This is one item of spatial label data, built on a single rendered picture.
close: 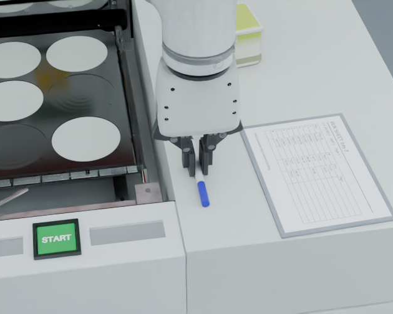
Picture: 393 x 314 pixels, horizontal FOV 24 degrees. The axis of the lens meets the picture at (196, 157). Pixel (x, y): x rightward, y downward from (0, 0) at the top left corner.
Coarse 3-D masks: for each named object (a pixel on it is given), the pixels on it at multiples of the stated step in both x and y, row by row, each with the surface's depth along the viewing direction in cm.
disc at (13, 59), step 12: (0, 48) 149; (12, 48) 149; (24, 48) 149; (0, 60) 147; (12, 60) 147; (24, 60) 147; (36, 60) 147; (0, 72) 144; (12, 72) 144; (24, 72) 144
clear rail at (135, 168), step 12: (96, 168) 127; (108, 168) 127; (120, 168) 127; (132, 168) 127; (0, 180) 125; (12, 180) 125; (24, 180) 126; (36, 180) 126; (48, 180) 126; (60, 180) 126; (72, 180) 127
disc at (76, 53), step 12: (84, 36) 152; (60, 48) 149; (72, 48) 149; (84, 48) 149; (96, 48) 149; (48, 60) 147; (60, 60) 147; (72, 60) 147; (84, 60) 147; (96, 60) 147
